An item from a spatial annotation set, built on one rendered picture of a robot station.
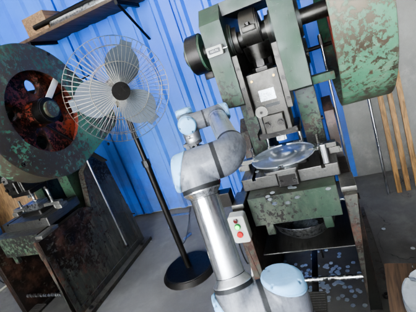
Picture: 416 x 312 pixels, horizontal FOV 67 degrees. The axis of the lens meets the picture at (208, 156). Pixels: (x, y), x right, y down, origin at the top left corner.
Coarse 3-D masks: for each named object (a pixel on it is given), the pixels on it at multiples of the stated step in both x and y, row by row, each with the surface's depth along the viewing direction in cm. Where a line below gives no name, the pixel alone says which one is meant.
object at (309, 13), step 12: (324, 0) 128; (300, 12) 131; (312, 12) 130; (324, 12) 129; (264, 24) 137; (240, 36) 141; (264, 36) 139; (204, 48) 147; (240, 48) 142; (204, 60) 146
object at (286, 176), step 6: (276, 168) 133; (282, 168) 131; (288, 168) 129; (294, 168) 128; (270, 174) 132; (276, 174) 144; (282, 174) 143; (288, 174) 142; (294, 174) 141; (282, 180) 144; (288, 180) 143; (294, 180) 142; (282, 186) 145
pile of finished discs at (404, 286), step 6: (414, 270) 110; (414, 276) 108; (408, 282) 106; (414, 282) 106; (402, 288) 105; (408, 288) 104; (414, 288) 103; (402, 294) 102; (408, 294) 102; (414, 294) 102; (408, 300) 100; (414, 300) 100; (408, 306) 98; (414, 306) 98
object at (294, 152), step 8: (288, 144) 157; (296, 144) 153; (304, 144) 149; (312, 144) 144; (264, 152) 157; (272, 152) 153; (280, 152) 148; (288, 152) 144; (296, 152) 142; (304, 152) 139; (312, 152) 135; (264, 160) 146; (272, 160) 142; (280, 160) 140; (288, 160) 137; (296, 160) 134; (264, 168) 136; (272, 168) 134
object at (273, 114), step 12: (252, 72) 150; (264, 72) 138; (276, 72) 137; (252, 84) 142; (264, 84) 140; (276, 84) 139; (252, 96) 144; (264, 96) 142; (276, 96) 141; (264, 108) 143; (276, 108) 143; (288, 108) 142; (264, 120) 143; (276, 120) 142; (288, 120) 143; (264, 132) 148
